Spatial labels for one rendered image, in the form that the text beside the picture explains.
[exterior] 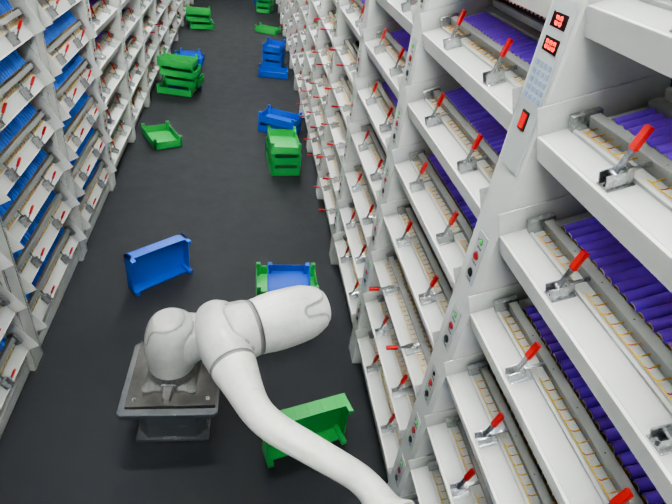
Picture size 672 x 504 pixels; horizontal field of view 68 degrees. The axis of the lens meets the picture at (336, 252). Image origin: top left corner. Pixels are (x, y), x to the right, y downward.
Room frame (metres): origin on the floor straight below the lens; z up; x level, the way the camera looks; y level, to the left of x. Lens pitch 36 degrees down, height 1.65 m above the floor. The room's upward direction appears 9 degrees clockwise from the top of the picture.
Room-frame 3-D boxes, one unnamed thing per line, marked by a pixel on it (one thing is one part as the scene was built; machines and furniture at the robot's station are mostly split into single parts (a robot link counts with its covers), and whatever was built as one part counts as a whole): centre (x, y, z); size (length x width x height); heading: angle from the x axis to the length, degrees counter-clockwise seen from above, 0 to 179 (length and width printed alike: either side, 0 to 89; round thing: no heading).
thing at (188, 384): (1.12, 0.49, 0.24); 0.22 x 0.18 x 0.06; 9
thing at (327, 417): (1.07, 0.01, 0.10); 0.30 x 0.08 x 0.20; 119
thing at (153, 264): (1.85, 0.83, 0.10); 0.30 x 0.08 x 0.20; 141
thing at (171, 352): (1.14, 0.49, 0.38); 0.18 x 0.16 x 0.22; 125
